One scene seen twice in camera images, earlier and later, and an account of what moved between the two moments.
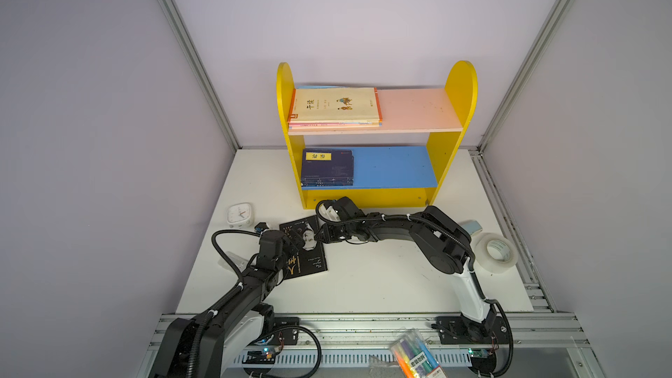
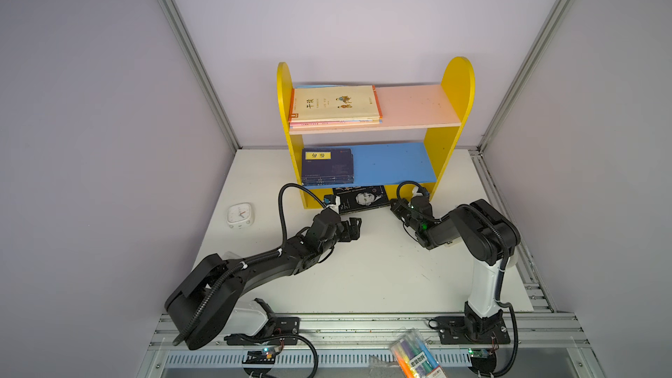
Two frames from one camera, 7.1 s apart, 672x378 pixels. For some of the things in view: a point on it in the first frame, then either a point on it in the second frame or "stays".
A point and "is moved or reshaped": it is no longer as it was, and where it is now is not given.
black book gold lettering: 311,258 is moved or reshaped
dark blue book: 326,181 stays
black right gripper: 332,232 -> 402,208
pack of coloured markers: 416,357 stays
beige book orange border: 335,105 stays
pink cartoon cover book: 332,124 stays
